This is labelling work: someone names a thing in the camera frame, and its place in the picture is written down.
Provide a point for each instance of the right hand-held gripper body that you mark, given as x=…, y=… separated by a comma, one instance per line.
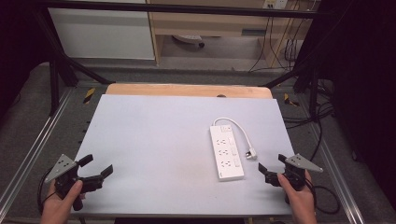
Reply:
x=295, y=174

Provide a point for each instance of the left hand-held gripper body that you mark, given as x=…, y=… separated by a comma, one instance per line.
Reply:
x=63, y=169

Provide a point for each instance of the white power plug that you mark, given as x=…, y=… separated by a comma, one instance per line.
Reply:
x=251, y=154

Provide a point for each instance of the white power strip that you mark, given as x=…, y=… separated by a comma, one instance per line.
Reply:
x=226, y=152

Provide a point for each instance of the person's right hand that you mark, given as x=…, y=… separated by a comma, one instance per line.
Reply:
x=300, y=205

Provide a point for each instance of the person's left hand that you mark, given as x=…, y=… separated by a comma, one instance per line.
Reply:
x=57, y=207

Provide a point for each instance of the yellow black tape strip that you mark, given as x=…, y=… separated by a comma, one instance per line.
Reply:
x=290, y=100
x=89, y=95

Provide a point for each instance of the wooden table board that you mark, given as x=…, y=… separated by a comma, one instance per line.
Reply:
x=186, y=90

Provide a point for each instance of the black curtain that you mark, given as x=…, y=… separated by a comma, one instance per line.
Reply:
x=364, y=77
x=15, y=46

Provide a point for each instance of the white cabinet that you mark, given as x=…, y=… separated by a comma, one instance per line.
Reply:
x=102, y=32

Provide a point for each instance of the office chair base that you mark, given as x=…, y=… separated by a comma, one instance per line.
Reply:
x=190, y=39

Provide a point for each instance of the wooden desk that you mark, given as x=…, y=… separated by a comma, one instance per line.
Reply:
x=211, y=23

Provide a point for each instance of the aluminium rail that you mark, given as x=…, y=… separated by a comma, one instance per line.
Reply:
x=34, y=149
x=334, y=174

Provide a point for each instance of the white wall socket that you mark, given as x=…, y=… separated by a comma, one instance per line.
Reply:
x=275, y=3

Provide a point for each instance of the black metal frame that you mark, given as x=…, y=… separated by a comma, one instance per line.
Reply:
x=174, y=8

